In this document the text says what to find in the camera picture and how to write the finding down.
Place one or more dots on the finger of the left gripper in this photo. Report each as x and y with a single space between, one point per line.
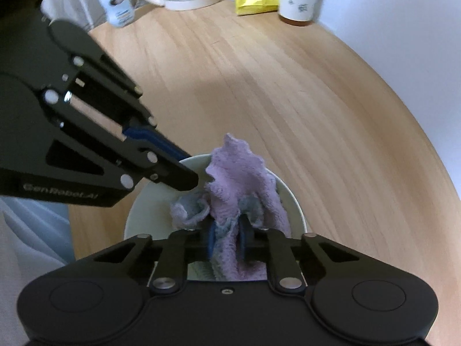
162 168
150 134

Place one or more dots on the white sleeve left forearm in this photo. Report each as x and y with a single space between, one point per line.
35 239

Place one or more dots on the pale green bowl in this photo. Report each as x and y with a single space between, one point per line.
150 213

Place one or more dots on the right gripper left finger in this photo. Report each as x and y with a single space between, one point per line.
207 240

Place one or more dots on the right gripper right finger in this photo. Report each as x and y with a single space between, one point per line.
251 242

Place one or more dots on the pink grey cleaning cloth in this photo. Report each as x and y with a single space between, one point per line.
239 184

